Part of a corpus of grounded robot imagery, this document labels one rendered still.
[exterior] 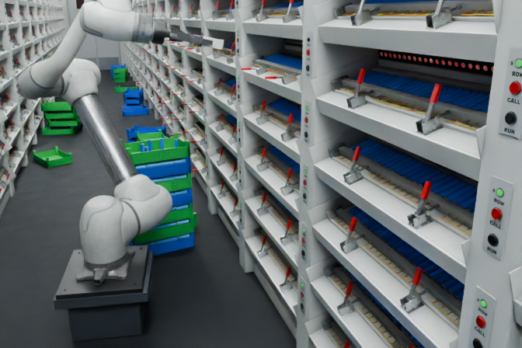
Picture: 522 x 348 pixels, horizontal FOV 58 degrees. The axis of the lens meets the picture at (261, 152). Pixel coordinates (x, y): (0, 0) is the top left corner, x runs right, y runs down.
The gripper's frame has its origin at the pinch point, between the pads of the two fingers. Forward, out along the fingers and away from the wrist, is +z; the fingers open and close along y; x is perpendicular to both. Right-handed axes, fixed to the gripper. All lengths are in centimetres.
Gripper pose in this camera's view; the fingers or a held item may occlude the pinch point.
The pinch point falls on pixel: (214, 43)
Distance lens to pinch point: 160.3
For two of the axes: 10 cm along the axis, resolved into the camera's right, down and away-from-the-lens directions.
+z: 9.3, 1.1, 3.6
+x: 1.9, -9.6, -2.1
